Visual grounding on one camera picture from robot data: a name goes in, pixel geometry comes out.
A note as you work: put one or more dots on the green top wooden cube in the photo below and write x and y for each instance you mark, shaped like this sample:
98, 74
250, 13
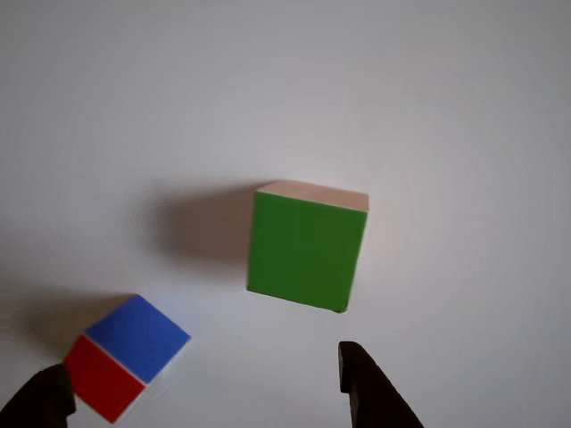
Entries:
305, 254

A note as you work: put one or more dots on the red blue wooden marker cube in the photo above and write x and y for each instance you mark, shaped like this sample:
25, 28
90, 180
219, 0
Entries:
129, 352

